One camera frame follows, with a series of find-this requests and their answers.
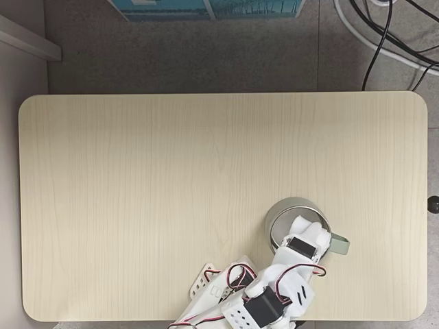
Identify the red black servo wire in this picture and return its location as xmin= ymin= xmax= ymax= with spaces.
xmin=273 ymin=262 xmax=329 ymax=293

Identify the white shelf ledge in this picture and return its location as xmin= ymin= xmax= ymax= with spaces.
xmin=0 ymin=14 xmax=63 ymax=63

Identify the steel cup green handle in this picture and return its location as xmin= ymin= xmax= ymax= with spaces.
xmin=265 ymin=197 xmax=352 ymax=257

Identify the teal printed box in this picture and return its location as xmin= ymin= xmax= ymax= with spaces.
xmin=204 ymin=0 xmax=307 ymax=21
xmin=107 ymin=0 xmax=211 ymax=23

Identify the black cable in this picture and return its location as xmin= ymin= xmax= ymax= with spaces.
xmin=362 ymin=0 xmax=394 ymax=92
xmin=410 ymin=62 xmax=439 ymax=92
xmin=348 ymin=0 xmax=439 ymax=65

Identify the white hose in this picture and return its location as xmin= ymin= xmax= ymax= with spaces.
xmin=333 ymin=0 xmax=439 ymax=72

